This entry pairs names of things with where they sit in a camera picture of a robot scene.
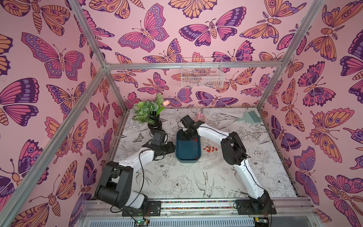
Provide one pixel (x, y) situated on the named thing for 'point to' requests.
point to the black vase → (157, 124)
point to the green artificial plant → (147, 111)
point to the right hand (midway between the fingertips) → (176, 140)
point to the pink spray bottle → (201, 117)
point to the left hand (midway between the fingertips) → (174, 146)
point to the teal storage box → (187, 151)
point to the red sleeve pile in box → (195, 139)
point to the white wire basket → (202, 73)
